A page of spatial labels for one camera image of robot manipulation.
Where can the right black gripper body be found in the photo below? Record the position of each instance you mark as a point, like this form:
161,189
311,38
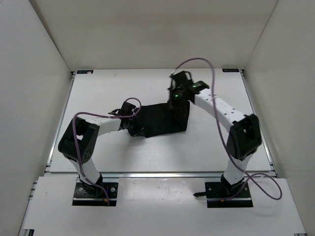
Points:
177,99

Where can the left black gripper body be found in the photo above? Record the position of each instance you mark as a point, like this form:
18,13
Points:
134,126

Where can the black skirt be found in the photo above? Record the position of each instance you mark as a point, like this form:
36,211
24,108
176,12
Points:
162,119

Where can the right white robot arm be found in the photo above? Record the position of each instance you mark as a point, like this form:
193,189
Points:
239,133

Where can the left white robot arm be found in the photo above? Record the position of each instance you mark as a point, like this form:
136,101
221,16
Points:
78,143

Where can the right blue corner sticker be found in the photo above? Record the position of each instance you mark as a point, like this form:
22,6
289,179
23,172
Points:
230,70

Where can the blue corner sticker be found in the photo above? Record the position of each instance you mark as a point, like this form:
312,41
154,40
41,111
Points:
230,70
84,72

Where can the left blue corner sticker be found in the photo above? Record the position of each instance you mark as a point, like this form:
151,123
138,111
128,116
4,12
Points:
84,72

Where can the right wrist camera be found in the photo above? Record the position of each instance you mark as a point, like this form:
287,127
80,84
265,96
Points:
183,78

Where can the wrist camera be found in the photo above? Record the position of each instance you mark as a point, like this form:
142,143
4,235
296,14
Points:
183,78
127,109

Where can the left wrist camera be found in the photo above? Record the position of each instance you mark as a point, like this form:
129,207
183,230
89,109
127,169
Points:
127,109

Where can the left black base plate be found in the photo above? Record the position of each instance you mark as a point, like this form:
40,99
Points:
89,195

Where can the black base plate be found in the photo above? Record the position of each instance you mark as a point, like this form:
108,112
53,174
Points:
89,195
217,197

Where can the aluminium front rail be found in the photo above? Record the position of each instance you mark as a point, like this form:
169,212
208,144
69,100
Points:
155,175

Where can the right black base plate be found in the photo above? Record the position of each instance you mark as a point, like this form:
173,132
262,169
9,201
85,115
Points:
217,197

